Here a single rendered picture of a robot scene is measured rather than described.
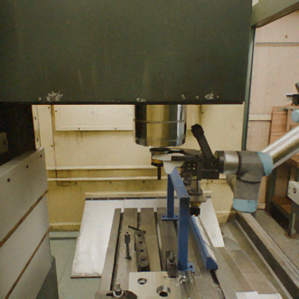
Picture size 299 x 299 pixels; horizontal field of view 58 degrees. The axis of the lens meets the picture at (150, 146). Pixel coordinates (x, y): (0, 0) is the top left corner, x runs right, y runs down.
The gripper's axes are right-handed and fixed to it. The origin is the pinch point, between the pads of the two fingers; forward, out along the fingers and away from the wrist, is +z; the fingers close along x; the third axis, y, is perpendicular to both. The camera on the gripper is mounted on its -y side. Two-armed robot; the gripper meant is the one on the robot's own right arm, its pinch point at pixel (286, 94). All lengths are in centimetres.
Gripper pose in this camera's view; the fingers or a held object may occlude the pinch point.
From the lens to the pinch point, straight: 217.9
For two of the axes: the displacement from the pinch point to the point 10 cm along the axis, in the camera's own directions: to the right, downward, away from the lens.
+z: -2.5, -2.2, 9.4
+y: 1.3, 9.6, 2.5
